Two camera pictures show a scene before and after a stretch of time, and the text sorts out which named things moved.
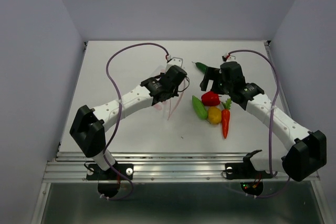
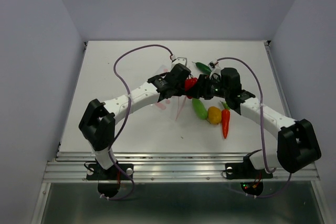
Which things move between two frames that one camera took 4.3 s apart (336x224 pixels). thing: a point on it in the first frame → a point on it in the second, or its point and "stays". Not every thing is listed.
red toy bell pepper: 210,98 → 189,82
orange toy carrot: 226,116 stays
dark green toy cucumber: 200,66 stays
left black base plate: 94,173 stays
